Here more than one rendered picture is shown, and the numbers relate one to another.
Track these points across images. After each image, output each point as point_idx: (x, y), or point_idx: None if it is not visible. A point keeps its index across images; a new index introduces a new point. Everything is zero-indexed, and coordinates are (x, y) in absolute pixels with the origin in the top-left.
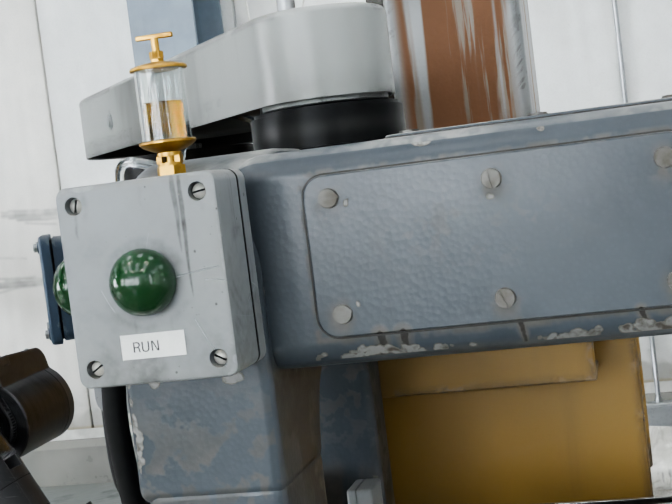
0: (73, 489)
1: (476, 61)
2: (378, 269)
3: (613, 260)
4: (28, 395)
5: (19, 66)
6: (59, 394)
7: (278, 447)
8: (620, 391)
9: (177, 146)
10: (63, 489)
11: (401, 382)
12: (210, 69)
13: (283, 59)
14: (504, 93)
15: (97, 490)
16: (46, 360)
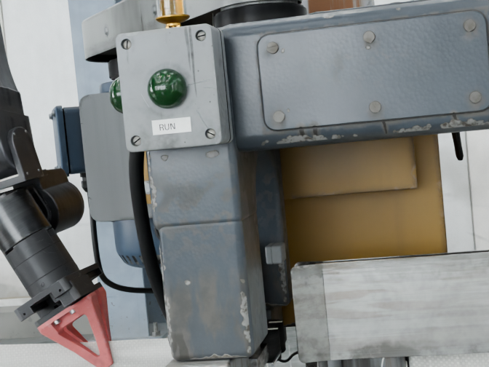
0: (17, 341)
1: (340, 3)
2: (300, 89)
3: (438, 85)
4: (58, 195)
5: None
6: (76, 197)
7: (238, 196)
8: (430, 200)
9: (179, 20)
10: (10, 341)
11: (295, 189)
12: None
13: None
14: None
15: (35, 341)
16: (67, 177)
